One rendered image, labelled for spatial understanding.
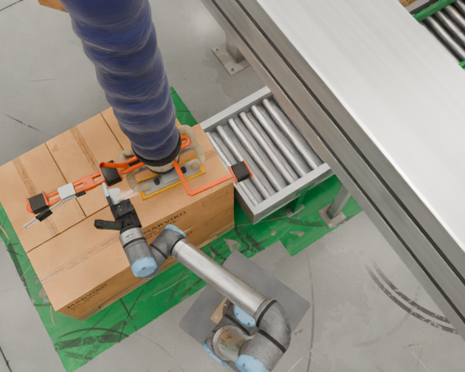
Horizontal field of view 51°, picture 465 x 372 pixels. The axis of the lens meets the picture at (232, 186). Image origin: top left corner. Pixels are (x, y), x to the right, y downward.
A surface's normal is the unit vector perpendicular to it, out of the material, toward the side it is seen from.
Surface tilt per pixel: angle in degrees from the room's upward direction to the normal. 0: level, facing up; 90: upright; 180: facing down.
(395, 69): 0
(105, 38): 74
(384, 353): 0
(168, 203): 0
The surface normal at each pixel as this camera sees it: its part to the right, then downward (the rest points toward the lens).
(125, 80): 0.22, 0.86
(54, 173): -0.01, -0.36
